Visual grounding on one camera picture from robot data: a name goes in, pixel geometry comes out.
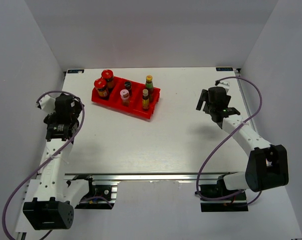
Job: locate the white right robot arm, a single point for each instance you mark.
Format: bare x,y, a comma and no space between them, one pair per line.
267,165

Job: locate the green-label red sauce bottle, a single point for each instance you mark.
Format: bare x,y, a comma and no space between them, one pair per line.
149,86

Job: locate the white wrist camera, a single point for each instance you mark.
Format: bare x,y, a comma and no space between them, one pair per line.
224,84
46,104

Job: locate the red three-compartment plastic tray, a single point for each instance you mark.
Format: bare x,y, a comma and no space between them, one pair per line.
114,102

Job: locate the red-cap dark sauce jar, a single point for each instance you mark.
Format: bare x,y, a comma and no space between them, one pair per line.
108,76

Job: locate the left blue table label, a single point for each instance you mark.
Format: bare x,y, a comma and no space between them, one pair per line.
75,71

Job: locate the pink-cap spice jar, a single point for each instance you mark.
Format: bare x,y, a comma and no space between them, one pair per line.
125,97

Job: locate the right blue table label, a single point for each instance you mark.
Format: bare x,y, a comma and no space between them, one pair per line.
228,69

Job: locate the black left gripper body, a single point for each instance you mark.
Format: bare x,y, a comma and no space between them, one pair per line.
78,107

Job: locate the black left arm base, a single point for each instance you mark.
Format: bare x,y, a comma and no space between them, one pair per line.
98,197

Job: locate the red-cap brown spice jar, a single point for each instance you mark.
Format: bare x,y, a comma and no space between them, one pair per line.
101,88

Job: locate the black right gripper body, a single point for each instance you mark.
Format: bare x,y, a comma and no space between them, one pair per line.
208,108

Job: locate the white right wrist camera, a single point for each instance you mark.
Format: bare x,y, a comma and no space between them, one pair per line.
224,84

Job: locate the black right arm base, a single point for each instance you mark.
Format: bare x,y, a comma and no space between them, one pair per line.
212,198

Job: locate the blue table label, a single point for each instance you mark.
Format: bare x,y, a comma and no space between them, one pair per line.
228,69
75,71

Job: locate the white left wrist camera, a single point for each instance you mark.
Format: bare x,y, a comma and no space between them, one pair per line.
46,104

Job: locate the yellow-label dark sauce bottle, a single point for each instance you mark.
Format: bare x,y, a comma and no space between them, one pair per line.
145,99

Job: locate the black-cap spice shaker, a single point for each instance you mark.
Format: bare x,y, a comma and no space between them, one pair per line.
128,87

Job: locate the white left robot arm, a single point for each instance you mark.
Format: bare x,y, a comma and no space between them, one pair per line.
54,201

